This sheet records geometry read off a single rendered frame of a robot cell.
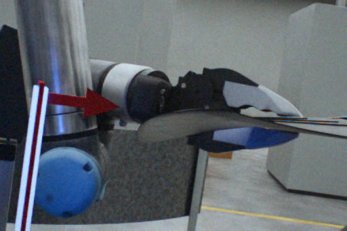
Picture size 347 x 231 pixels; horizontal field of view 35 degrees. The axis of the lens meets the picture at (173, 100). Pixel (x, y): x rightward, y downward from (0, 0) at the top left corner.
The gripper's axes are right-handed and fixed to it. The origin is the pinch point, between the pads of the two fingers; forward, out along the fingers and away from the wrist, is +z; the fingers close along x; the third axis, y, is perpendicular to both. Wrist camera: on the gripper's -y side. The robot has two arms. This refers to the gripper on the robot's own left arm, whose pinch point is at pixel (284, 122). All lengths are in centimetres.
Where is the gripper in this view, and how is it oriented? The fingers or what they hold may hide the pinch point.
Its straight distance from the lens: 56.6
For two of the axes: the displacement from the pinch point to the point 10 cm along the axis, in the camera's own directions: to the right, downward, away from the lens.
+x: -2.1, 9.8, -0.3
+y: 5.7, 1.5, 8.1
